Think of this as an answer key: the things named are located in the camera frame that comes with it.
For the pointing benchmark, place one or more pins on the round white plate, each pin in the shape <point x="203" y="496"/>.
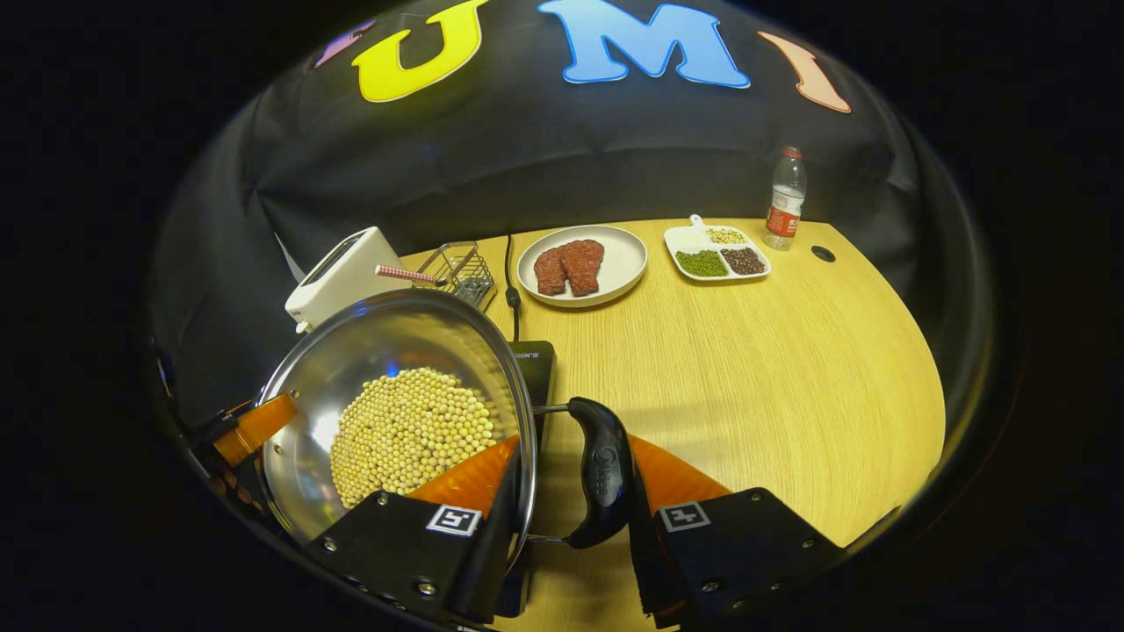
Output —
<point x="623" y="263"/>

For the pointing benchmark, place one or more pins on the raw red meat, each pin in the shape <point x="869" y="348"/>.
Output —
<point x="571" y="268"/>

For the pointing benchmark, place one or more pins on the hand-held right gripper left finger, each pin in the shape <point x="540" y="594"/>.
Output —
<point x="483" y="570"/>

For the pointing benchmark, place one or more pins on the pile of yellow soybeans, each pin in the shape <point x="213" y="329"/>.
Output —
<point x="413" y="430"/>

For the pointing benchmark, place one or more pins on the black induction cooktop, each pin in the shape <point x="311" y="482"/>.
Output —
<point x="540" y="377"/>

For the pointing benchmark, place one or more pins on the white divided bean dish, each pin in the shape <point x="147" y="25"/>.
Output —
<point x="716" y="250"/>

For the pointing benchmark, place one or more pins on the clear water bottle red label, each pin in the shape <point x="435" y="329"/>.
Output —
<point x="784" y="211"/>

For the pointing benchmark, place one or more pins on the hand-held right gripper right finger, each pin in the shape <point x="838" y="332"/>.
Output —
<point x="645" y="562"/>

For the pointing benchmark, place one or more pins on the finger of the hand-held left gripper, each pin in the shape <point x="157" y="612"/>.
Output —
<point x="259" y="421"/>

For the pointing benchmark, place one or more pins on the white toaster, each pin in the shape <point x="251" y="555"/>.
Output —
<point x="342" y="276"/>

